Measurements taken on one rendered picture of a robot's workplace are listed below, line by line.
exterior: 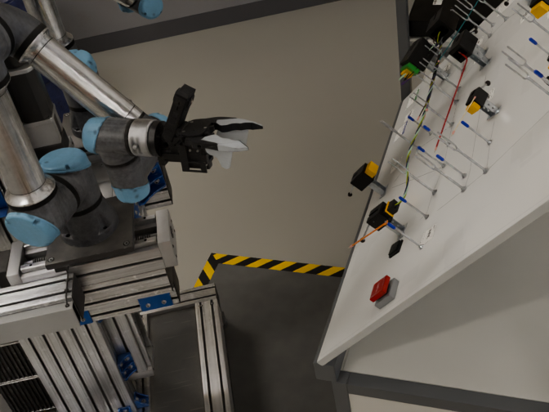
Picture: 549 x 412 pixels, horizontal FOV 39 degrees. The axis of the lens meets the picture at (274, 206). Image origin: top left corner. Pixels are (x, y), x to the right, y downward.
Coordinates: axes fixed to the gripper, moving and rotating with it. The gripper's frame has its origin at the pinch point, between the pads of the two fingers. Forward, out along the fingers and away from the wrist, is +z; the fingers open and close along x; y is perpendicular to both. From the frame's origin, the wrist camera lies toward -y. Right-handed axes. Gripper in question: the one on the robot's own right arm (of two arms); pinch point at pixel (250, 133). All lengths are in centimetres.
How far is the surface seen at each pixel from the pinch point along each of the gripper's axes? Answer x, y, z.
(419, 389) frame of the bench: -15, 76, 29
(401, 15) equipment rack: -130, 23, 5
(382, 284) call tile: -14, 44, 21
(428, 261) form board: -16, 38, 31
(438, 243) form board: -20, 35, 32
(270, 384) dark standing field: -75, 149, -38
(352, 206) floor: -180, 135, -29
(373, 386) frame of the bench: -14, 77, 18
